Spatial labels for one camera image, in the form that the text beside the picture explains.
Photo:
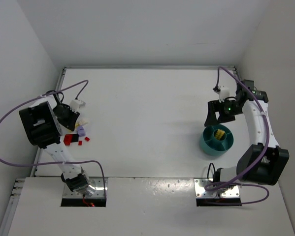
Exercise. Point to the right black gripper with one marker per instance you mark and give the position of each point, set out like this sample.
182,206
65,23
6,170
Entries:
217,108

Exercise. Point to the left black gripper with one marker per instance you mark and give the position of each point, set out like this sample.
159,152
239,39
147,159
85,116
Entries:
70,120

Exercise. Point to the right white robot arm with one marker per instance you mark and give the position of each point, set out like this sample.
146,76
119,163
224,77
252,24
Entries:
264,160

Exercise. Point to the teal divided round container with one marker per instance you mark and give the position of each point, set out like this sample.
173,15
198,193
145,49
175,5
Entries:
213,146

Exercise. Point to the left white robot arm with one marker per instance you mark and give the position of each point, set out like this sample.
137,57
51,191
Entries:
42,123

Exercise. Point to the cream lego brick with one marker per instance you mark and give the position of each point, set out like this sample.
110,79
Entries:
81,122

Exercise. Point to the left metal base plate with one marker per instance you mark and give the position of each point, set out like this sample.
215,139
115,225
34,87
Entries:
94,191

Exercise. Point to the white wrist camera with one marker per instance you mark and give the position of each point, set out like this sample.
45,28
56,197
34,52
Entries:
77,104
222,91

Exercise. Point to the black lego brick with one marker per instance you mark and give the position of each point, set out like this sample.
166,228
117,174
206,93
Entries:
75,138

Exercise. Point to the large red lego brick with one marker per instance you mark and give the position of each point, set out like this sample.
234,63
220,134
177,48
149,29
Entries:
68,139

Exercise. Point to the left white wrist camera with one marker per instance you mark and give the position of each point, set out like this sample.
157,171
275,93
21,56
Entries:
77,104

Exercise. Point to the purple lego brick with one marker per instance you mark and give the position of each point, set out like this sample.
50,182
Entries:
81,131

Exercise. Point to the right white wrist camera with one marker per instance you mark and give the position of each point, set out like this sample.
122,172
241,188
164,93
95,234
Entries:
222,91

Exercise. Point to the yellow lego brick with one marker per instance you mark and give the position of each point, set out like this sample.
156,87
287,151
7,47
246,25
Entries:
219,133

